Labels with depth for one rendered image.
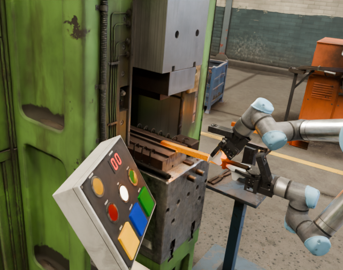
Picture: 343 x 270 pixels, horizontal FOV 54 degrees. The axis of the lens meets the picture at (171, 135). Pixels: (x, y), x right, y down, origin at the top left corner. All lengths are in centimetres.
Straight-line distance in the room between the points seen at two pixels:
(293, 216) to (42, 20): 119
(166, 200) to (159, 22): 73
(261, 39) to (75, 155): 809
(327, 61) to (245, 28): 469
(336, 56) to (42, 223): 398
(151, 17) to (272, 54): 788
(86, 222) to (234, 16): 868
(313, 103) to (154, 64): 378
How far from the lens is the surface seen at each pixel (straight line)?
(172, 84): 136
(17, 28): 148
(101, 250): 94
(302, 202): 135
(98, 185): 92
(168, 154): 151
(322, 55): 482
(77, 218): 91
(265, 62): 915
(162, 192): 148
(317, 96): 488
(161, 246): 164
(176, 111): 178
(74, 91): 124
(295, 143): 194
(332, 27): 884
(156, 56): 130
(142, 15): 133
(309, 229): 131
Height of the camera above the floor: 164
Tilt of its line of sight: 22 degrees down
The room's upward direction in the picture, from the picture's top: 5 degrees clockwise
